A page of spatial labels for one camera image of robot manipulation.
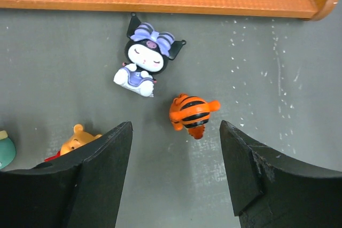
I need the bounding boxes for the pink heart flower toy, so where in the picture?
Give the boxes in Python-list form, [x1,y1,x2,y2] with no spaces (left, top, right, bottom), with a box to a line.
[0,130,16,169]

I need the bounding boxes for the black white Kuromi toy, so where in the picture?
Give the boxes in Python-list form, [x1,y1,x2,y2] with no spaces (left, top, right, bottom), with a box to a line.
[113,12,186,97]

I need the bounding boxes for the orange striped tiger toy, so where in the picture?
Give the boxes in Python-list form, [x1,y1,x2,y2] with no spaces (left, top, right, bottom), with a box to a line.
[169,93,221,140]

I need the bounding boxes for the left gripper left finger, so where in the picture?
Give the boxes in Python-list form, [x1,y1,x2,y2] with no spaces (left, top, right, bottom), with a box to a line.
[1,121,133,227]

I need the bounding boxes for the yellow bear toy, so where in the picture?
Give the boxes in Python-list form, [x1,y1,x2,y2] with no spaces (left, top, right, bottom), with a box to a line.
[44,124,102,162]

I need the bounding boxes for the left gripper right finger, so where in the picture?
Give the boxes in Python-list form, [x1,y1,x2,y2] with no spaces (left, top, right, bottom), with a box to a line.
[220,121,341,227]

